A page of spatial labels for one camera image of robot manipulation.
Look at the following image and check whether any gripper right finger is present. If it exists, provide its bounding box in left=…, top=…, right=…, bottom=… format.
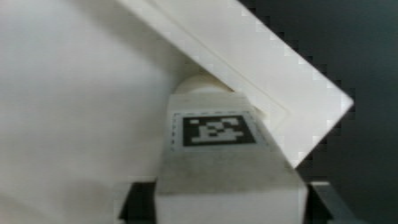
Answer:
left=304, top=181, right=355, bottom=224

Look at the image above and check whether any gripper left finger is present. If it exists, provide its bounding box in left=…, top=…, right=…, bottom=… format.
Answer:
left=117, top=182, right=156, bottom=224

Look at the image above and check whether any white leg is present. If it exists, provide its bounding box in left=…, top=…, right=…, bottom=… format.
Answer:
left=154, top=75, right=307, bottom=224

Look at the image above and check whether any white square tabletop part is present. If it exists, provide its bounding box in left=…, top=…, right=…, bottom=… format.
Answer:
left=0, top=0, right=353, bottom=224

